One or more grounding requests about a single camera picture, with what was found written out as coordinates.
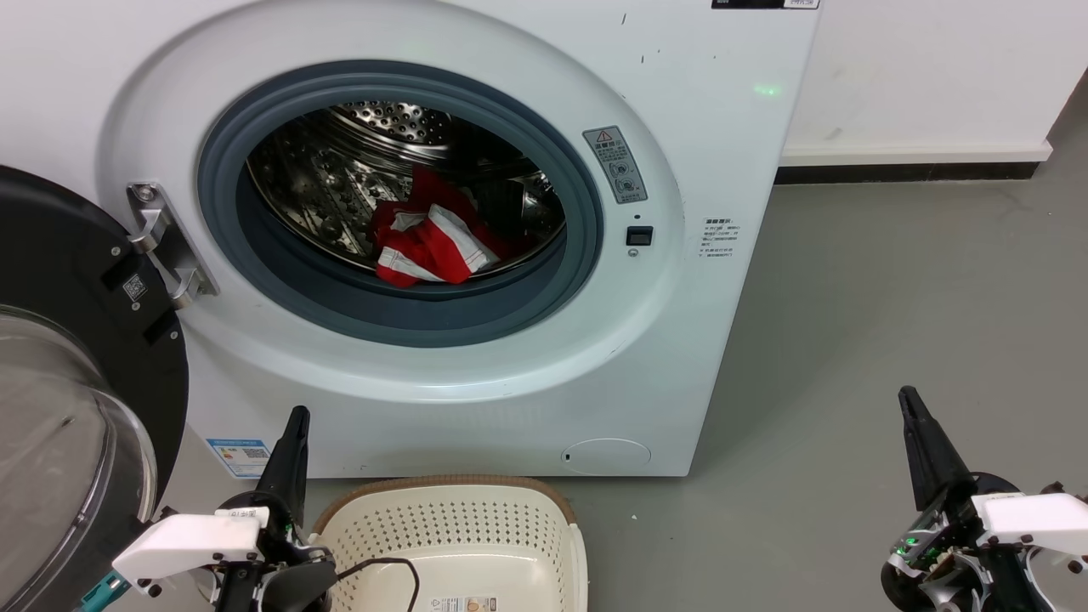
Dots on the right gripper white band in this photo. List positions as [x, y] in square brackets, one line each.
[1028, 518]

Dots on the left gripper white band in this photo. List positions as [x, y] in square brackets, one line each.
[191, 540]

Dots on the red and white garment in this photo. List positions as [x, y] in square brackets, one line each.
[433, 255]

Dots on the cream perforated laundry basket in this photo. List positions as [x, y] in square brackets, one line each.
[476, 535]

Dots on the stainless steel washing machine drum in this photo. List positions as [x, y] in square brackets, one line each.
[340, 187]

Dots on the washing machine door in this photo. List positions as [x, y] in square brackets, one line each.
[76, 255]

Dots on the blue energy label sticker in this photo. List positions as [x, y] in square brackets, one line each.
[240, 457]

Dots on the grey rubber door gasket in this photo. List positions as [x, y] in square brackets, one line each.
[408, 316]

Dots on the metal door hinge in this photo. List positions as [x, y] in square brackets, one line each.
[170, 246]

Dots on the small printed text label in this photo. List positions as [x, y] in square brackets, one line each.
[719, 238]

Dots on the round white filter cover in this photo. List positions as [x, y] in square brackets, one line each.
[607, 456]

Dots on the black door latch socket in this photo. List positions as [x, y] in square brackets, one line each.
[639, 235]

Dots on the white front-load washing machine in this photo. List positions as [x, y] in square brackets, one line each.
[722, 127]

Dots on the grey warning sticker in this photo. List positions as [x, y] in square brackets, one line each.
[615, 163]

